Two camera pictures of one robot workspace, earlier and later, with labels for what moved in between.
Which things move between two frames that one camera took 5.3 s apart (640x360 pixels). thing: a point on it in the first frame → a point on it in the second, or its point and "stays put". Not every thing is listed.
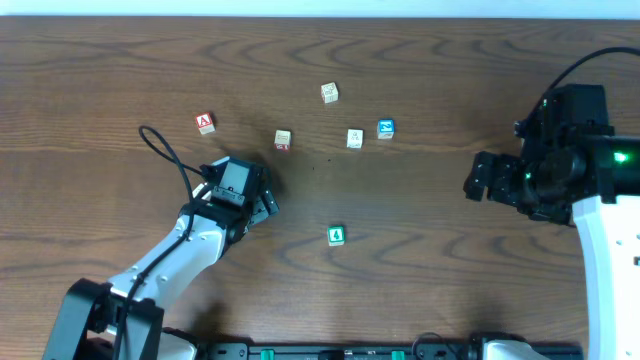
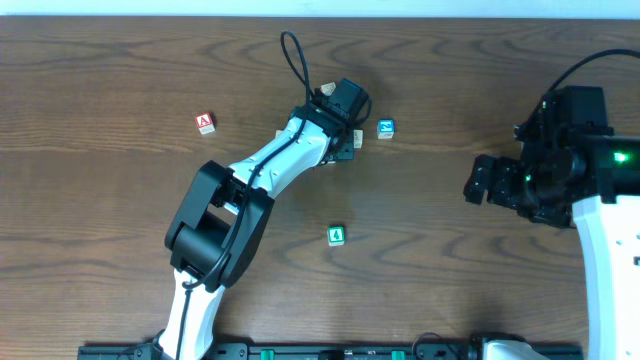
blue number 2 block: [385, 128] stays put
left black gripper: [265, 201] → [343, 148]
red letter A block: [204, 122] stays put
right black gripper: [500, 176] stays put
